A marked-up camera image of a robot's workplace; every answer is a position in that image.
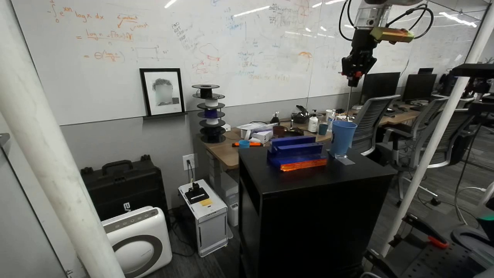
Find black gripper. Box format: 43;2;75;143
339;28;378;89

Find blue plastic cup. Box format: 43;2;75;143
330;120;358;160

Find black computer monitor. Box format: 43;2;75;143
359;72;402;106
401;73;438;104

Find grey mesh office chair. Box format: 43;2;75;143
352;93;402;158

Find small white bottle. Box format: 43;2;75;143
305;117;321;135

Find grey office chair with armrests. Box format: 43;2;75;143
384;96;457;208

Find blue rack with orange base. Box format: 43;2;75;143
265;135;330;175

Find thin white tripod pole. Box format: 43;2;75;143
378;0;494;260

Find white cardboard boxes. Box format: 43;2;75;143
234;121;277;147

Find orange flat item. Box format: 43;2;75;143
230;140;265;151

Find black cabinet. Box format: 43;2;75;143
236;146;398;278

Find stack of filament spools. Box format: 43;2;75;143
189;84;228;146

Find wooden desk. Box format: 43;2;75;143
200;103;429;174

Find framed black-and-white portrait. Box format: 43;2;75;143
139;67;186;120

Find white box-shaped device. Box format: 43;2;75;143
177;178;230;260

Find black hard carrying case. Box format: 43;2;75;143
78;155;169;222

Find white air purifier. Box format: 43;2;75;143
100;206;174;278

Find thick white diagonal pole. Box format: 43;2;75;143
0;0;126;278

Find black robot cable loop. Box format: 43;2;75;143
336;0;358;44
384;4;435;41

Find yellowish wrist camera box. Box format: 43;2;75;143
369;27;415;45

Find black camera mount on pole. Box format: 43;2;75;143
447;62;494;81

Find orange-handled tool on floor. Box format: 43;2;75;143
404;215;452;252

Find white wall outlet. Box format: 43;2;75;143
180;154;197;172

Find small black device with cable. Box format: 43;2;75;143
183;180;211;206

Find large wall whiteboard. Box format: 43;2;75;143
9;0;487;127

